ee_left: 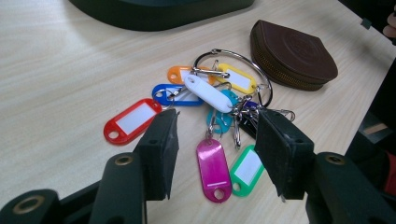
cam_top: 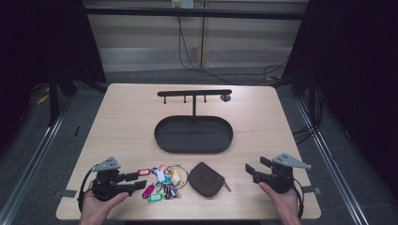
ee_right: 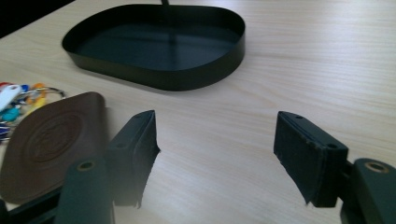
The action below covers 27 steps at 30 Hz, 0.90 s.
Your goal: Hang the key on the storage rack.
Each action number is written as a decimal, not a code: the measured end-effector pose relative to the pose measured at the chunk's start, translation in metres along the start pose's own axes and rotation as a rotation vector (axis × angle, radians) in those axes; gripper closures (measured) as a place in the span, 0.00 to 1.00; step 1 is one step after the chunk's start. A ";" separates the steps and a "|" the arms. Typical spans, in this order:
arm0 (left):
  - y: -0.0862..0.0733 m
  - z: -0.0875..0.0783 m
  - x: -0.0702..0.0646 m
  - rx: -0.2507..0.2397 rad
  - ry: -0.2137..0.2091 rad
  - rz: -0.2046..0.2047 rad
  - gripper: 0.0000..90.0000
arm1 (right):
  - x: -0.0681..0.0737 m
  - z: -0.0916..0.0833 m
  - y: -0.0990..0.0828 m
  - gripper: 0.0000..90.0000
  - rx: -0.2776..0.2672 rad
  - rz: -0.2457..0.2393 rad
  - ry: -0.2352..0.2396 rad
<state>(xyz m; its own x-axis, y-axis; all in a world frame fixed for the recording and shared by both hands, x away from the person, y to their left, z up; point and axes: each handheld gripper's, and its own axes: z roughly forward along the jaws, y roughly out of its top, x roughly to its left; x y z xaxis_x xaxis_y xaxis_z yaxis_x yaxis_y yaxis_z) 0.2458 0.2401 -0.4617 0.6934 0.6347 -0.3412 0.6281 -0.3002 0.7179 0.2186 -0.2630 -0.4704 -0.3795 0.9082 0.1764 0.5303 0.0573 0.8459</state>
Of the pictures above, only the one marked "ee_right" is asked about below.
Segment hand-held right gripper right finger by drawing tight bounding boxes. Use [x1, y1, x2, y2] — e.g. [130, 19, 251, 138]
[274, 110, 349, 209]

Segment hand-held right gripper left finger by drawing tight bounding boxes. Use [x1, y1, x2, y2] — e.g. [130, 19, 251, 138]
[104, 109, 162, 209]

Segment brown leather wallet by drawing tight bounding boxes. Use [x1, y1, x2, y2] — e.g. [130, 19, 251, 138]
[0, 91, 108, 204]

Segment black key rack with tray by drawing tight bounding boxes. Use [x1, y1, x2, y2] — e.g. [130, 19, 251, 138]
[61, 0, 247, 91]

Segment key bunch with coloured tags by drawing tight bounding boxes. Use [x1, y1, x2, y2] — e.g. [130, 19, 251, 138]
[0, 81, 67, 144]

